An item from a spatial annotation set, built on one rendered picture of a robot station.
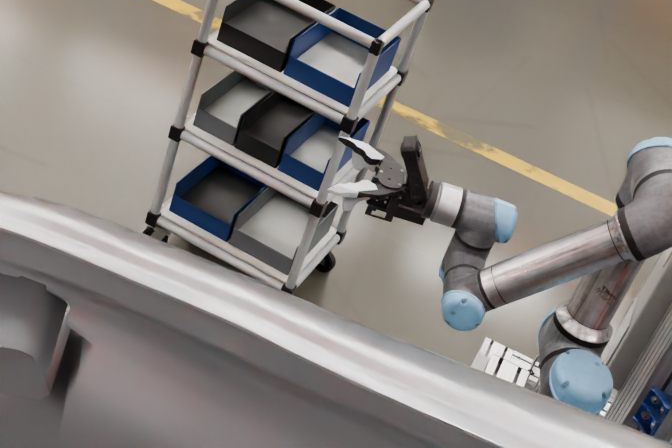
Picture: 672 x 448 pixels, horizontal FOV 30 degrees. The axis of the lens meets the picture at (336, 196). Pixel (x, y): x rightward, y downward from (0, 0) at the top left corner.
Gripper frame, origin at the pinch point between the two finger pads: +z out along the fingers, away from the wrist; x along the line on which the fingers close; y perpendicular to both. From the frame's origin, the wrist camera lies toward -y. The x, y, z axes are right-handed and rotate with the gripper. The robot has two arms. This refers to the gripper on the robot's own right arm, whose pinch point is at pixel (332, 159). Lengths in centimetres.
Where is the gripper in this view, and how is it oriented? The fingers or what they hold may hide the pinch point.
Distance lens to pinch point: 227.1
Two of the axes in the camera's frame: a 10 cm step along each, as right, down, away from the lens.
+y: -2.6, 7.0, 6.6
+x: 1.5, -6.5, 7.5
